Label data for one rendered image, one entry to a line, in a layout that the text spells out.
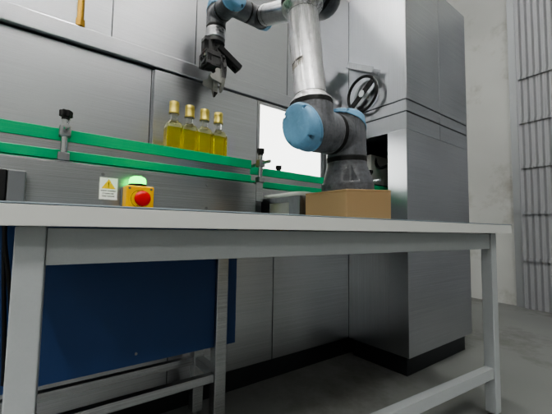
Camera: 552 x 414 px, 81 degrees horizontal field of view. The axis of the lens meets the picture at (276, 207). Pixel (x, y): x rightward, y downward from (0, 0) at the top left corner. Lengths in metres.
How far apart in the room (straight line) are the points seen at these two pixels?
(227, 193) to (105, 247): 0.56
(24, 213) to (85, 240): 0.10
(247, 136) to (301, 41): 0.67
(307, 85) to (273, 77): 0.86
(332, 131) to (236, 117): 0.72
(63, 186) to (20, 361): 0.45
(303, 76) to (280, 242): 0.43
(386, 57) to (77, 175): 1.63
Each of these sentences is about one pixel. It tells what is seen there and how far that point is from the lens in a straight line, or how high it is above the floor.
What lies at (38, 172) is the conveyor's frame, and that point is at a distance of 0.97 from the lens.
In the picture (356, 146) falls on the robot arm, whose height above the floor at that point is 0.95.
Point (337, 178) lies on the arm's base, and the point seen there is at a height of 0.86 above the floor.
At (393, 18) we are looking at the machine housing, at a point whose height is 1.86.
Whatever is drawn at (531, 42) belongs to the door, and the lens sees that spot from 4.36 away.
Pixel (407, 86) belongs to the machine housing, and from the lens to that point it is 1.90.
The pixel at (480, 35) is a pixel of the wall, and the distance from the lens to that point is 4.72.
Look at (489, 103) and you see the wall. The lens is 4.37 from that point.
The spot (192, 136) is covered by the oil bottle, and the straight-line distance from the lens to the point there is 1.22.
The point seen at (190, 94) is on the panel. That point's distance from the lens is 1.44.
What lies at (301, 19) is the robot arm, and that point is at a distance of 0.99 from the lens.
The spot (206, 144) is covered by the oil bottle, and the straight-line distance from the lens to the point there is 1.24.
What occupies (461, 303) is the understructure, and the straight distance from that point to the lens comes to 2.28.
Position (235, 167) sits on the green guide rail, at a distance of 1.15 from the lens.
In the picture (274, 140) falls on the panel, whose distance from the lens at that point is 1.60.
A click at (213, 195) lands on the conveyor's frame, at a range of 1.08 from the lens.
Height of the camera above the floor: 0.72
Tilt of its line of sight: 4 degrees up
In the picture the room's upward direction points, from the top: 1 degrees clockwise
